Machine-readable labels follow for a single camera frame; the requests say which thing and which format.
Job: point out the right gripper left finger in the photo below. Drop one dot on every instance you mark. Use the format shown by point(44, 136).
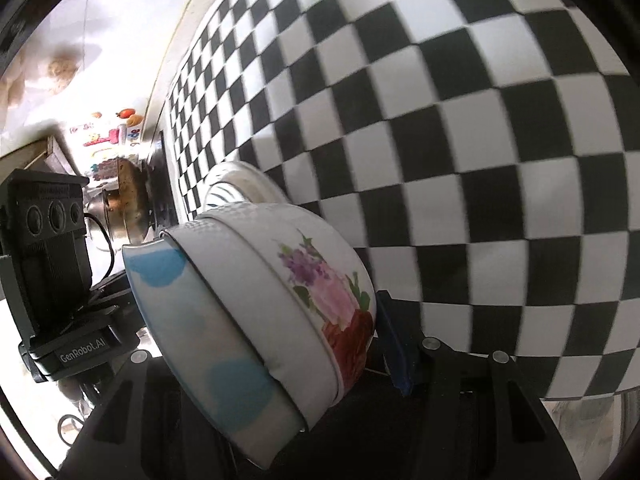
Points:
point(146, 427)

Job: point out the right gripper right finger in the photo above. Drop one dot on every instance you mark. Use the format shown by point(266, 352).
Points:
point(466, 417)

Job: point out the white bowl floral pattern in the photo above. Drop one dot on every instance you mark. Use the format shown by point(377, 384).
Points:
point(294, 288)

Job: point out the white plate blue leaf pattern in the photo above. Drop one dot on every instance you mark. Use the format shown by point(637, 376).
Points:
point(224, 193)

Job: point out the white plate gold rim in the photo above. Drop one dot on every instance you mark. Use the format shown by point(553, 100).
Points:
point(249, 179)

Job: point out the black white checkered mat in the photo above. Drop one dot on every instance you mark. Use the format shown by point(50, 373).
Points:
point(482, 156)

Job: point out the colourful wall stickers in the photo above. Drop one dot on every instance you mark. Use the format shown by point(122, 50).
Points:
point(99, 141)

